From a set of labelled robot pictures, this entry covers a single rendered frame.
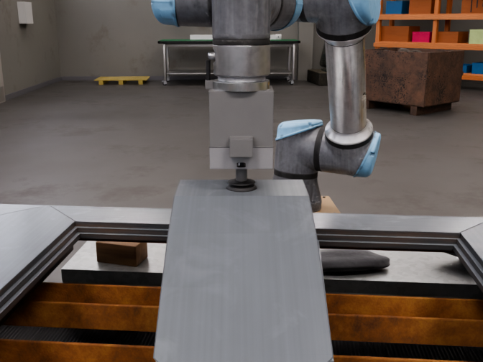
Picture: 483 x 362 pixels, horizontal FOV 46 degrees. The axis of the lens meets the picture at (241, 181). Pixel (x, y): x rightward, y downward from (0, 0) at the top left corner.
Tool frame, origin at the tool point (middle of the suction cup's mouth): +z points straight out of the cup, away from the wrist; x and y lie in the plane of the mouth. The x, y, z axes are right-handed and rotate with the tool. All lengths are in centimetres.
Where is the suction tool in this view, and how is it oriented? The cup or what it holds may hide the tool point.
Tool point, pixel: (241, 195)
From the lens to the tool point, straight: 79.2
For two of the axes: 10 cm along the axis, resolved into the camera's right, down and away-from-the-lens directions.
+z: 0.0, 9.6, 2.8
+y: 10.0, 0.0, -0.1
